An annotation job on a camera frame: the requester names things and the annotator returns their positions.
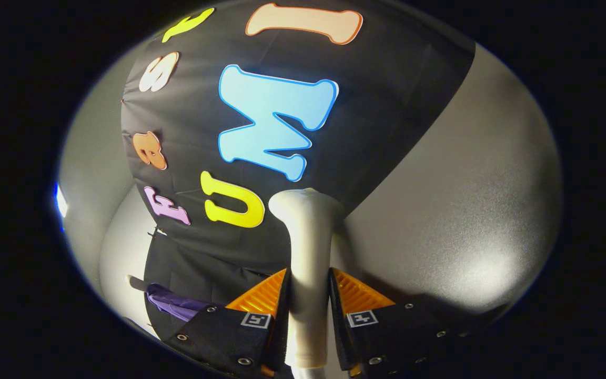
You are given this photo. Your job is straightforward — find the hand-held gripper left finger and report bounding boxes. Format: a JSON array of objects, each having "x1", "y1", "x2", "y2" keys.
[{"x1": 162, "y1": 267, "x2": 293, "y2": 379}]

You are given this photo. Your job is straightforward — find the purple corduroy jacket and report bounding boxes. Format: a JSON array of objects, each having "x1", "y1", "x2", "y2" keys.
[{"x1": 147, "y1": 283, "x2": 211, "y2": 322}]

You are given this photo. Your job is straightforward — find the white garment steamer head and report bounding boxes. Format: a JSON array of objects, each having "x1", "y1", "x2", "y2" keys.
[{"x1": 268, "y1": 188, "x2": 346, "y2": 369}]

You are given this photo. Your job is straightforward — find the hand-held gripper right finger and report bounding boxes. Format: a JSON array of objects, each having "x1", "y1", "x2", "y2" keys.
[{"x1": 327, "y1": 267, "x2": 461, "y2": 377}]

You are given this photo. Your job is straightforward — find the ceiling light panel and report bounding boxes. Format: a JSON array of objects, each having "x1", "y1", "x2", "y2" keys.
[{"x1": 54, "y1": 182, "x2": 70, "y2": 221}]

